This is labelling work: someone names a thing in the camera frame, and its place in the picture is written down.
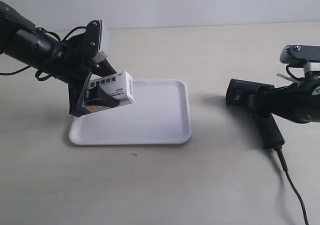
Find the white rectangular plastic tray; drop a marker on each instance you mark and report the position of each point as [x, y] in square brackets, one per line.
[160, 115]

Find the white red medicine box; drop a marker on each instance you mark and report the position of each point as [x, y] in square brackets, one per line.
[109, 92]

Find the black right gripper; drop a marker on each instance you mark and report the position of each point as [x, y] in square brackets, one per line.
[299, 103]

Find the black handheld barcode scanner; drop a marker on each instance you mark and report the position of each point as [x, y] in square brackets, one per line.
[240, 93]

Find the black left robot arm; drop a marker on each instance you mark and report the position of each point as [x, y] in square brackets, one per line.
[34, 46]

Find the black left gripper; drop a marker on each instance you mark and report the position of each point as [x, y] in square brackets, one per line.
[75, 63]

